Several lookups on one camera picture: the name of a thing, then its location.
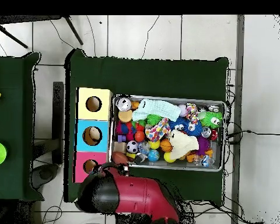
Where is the black cable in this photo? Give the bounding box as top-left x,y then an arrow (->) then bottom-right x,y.
226,129 -> 280,141

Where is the small soccer ball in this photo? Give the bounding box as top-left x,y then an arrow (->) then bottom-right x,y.
126,140 -> 139,154

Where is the polka dot cloth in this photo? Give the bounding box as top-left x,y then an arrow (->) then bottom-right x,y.
145,117 -> 172,143

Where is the shallow silver mesh bin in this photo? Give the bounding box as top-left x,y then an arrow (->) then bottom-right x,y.
108,93 -> 226,173

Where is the black upright board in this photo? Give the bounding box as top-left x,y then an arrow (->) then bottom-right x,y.
52,81 -> 65,164

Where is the silver drink can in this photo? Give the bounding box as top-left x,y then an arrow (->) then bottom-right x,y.
116,97 -> 132,112

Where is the mint green cloth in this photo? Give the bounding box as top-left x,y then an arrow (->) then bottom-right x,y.
132,98 -> 182,123

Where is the orange-red ball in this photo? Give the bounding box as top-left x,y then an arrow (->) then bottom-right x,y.
134,130 -> 146,143

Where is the blue fuzzy toy with eyes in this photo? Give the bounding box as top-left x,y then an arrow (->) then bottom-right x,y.
185,118 -> 203,137

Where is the dark grey floor base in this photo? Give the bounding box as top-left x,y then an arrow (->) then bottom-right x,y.
31,163 -> 60,190

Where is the purple spiky ball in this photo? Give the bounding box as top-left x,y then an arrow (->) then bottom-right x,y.
195,136 -> 212,156

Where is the green fuzzy toy with eyes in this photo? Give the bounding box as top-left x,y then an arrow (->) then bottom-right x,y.
200,111 -> 223,130

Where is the dark green side tablecloth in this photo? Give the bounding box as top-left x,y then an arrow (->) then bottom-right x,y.
0,51 -> 46,202

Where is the black metal frame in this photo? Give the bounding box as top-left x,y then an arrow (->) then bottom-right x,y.
0,15 -> 84,49

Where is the wooden box with three holes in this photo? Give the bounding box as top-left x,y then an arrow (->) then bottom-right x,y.
72,87 -> 114,184

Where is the cream knit cloth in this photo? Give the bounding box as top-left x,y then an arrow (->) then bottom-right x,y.
168,129 -> 200,161

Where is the brown toy football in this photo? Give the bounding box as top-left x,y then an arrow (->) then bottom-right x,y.
111,151 -> 129,165

